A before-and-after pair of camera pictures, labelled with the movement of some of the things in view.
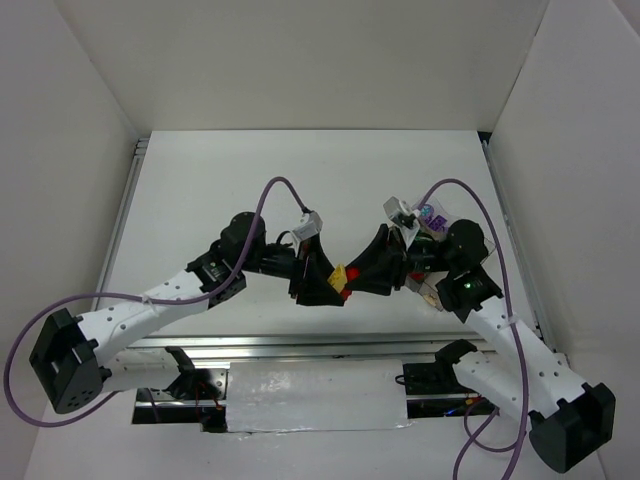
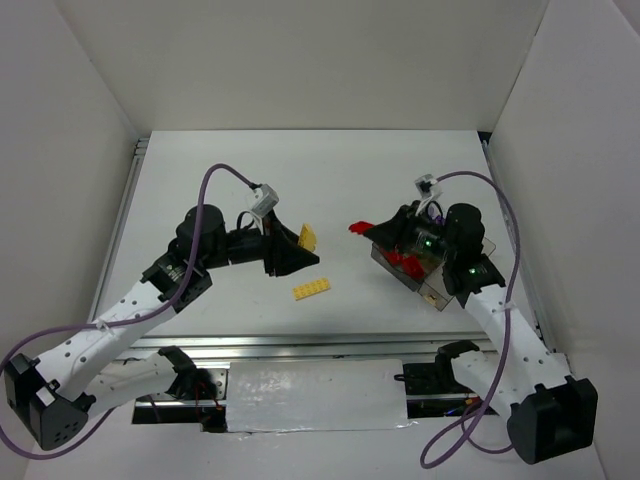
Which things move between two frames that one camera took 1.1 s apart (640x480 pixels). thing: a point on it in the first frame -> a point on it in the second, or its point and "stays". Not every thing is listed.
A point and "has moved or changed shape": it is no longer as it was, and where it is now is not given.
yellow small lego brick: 339,277 has moved or changed shape
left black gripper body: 300,273 -> 270,251
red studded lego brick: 351,273 -> 360,227
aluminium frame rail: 326,349 stays
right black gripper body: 396,262 -> 403,232
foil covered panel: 316,395 stays
